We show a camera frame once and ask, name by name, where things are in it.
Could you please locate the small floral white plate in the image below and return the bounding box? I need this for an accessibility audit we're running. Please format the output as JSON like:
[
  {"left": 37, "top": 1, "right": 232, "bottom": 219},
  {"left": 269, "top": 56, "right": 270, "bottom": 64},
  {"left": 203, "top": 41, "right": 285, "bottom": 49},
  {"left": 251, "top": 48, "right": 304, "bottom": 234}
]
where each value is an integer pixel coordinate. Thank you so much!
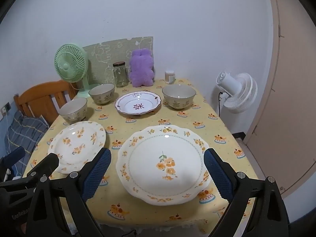
[{"left": 48, "top": 121, "right": 106, "bottom": 174}]

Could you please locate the large floral white plate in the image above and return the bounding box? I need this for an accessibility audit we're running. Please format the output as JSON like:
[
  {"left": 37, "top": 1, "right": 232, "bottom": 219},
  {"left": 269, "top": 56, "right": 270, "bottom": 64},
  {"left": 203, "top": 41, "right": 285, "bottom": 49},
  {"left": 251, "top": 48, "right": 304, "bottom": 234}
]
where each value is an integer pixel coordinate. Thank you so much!
[{"left": 116, "top": 125, "right": 212, "bottom": 206}]

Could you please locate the red trimmed white plate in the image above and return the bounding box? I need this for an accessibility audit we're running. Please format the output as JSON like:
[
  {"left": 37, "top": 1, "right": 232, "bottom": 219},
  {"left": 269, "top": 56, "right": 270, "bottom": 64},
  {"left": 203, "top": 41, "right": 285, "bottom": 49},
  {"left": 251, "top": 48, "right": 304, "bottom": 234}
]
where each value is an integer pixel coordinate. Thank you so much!
[{"left": 115, "top": 91, "right": 161, "bottom": 116}]

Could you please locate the large floral ceramic bowl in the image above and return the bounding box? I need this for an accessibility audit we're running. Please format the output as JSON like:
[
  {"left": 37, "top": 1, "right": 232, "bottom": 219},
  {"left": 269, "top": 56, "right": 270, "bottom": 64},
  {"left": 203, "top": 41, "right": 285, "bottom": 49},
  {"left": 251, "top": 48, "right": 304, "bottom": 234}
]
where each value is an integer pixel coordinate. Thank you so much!
[{"left": 162, "top": 84, "right": 197, "bottom": 110}]

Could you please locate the blue plaid pillow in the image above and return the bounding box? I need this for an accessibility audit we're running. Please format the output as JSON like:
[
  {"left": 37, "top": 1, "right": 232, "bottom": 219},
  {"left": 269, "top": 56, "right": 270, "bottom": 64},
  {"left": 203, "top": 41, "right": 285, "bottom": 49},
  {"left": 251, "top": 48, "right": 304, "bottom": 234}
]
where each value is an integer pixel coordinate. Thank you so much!
[{"left": 4, "top": 111, "right": 49, "bottom": 176}]

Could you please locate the wooden bed headboard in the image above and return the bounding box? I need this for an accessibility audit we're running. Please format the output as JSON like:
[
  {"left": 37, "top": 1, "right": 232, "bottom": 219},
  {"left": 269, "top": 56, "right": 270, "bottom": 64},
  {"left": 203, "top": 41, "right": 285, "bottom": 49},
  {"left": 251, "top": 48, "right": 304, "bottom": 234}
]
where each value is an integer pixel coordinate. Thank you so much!
[{"left": 13, "top": 80, "right": 78, "bottom": 125}]

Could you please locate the yellow patterned tablecloth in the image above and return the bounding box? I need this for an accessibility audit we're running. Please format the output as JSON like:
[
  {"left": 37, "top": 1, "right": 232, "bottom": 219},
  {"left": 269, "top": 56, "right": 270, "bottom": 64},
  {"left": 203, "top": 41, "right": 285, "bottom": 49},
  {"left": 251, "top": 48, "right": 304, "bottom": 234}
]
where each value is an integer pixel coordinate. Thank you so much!
[{"left": 23, "top": 78, "right": 260, "bottom": 235}]

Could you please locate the green desk fan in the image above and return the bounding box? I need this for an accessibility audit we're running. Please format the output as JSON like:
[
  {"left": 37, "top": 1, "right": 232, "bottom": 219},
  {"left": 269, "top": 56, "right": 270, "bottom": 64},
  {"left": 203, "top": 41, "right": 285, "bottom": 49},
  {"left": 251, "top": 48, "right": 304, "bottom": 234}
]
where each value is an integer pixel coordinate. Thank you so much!
[{"left": 54, "top": 43, "right": 92, "bottom": 98}]

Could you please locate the glass jar with lid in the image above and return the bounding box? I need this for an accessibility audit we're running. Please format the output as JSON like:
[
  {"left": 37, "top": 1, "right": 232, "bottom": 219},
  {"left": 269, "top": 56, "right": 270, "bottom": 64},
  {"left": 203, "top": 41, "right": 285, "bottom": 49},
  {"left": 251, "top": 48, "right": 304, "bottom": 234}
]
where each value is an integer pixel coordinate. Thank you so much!
[{"left": 113, "top": 62, "right": 129, "bottom": 87}]

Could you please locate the green patterned mat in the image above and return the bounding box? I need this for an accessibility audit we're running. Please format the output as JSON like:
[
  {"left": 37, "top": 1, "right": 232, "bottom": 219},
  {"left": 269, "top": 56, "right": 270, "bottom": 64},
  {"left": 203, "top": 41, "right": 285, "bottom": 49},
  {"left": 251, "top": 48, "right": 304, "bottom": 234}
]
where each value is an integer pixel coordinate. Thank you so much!
[{"left": 84, "top": 36, "right": 154, "bottom": 85}]

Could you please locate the white standing fan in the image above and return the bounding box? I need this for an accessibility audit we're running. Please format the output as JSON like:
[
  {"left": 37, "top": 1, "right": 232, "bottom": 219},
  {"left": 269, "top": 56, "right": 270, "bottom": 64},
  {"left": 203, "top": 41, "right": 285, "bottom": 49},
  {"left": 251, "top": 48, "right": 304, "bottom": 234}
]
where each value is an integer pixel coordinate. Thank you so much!
[{"left": 216, "top": 71, "right": 258, "bottom": 116}]

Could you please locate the purple plush toy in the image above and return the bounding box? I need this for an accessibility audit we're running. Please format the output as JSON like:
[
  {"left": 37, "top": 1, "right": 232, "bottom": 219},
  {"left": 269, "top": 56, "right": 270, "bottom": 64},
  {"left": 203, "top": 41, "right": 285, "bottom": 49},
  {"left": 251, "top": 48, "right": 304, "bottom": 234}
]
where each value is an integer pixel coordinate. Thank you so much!
[{"left": 129, "top": 48, "right": 155, "bottom": 87}]

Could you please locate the cotton swab container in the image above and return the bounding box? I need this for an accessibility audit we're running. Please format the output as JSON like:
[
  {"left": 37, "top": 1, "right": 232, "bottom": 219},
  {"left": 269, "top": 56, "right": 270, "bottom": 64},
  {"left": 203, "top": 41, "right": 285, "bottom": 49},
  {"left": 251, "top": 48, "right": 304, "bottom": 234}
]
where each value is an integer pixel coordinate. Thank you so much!
[{"left": 165, "top": 70, "right": 175, "bottom": 85}]

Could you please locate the wall power socket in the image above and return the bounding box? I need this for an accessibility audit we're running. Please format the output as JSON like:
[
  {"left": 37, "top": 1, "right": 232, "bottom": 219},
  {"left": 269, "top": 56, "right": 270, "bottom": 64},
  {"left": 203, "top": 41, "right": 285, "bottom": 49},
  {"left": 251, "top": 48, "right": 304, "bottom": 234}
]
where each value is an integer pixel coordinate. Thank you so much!
[{"left": 1, "top": 102, "right": 11, "bottom": 117}]

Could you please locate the black fan cable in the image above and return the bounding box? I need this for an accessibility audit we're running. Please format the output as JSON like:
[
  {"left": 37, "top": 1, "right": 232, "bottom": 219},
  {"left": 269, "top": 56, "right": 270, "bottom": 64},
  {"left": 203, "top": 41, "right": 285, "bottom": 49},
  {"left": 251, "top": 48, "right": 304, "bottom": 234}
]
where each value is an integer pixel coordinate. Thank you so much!
[{"left": 217, "top": 91, "right": 224, "bottom": 117}]

